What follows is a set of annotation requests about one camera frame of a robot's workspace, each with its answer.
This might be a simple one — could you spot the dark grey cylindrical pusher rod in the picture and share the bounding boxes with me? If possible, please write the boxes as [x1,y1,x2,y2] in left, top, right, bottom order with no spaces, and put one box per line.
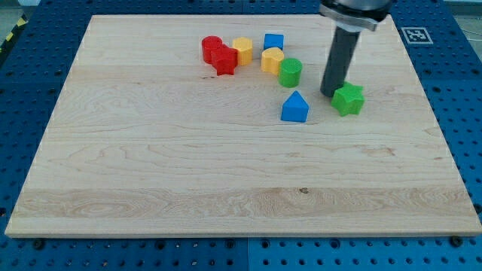
[320,26,360,98]

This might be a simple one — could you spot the green cylinder block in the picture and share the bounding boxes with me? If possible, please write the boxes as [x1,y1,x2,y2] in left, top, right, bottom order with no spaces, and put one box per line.
[278,58,303,88]

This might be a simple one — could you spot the yellow heart block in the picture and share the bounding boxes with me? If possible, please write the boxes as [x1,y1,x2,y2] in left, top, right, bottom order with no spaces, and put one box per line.
[261,47,285,75]

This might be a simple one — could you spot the green star block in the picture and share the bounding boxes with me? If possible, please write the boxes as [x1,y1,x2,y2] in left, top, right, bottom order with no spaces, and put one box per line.
[331,81,365,117]

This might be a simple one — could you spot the blue cube block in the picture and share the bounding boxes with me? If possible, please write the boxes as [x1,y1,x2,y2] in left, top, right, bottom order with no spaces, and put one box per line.
[263,33,284,50]

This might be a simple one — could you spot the white fiducial marker tag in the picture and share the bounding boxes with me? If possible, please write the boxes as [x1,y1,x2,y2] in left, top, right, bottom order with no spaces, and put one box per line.
[401,27,433,44]

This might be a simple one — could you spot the blue house-shaped block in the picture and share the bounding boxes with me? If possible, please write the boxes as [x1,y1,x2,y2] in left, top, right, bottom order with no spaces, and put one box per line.
[280,90,310,123]

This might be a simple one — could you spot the yellow hexagon block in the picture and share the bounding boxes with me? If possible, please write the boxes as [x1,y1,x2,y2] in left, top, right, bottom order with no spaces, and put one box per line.
[232,37,253,65]

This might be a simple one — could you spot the red star block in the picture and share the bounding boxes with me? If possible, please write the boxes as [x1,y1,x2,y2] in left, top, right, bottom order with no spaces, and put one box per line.
[211,44,238,76]

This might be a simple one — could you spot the red cylinder block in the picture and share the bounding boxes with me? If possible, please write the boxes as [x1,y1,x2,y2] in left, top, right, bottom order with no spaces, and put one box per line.
[201,35,223,64]

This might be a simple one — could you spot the light wooden board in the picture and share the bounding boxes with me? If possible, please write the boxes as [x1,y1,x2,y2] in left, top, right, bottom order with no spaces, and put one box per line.
[5,15,481,238]

